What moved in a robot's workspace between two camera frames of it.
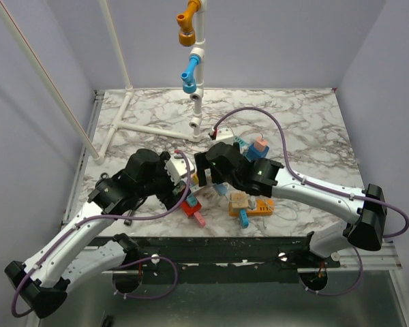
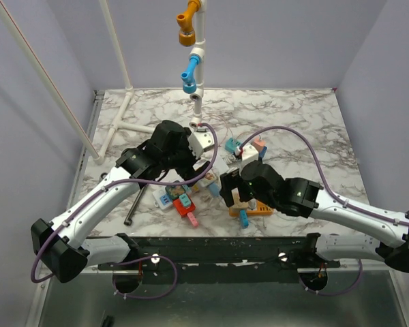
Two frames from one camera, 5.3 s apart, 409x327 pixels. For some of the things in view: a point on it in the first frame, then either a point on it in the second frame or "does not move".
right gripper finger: [202, 165] to [230, 181]
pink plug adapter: [200, 218] to [192, 219]
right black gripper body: [216, 176] to [270, 201]
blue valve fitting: [189, 85] does not move
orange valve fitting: [187, 35] does not move
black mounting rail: [230, 259] does not move
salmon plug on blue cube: [260, 144] does not move
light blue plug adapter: [243, 218] does not move
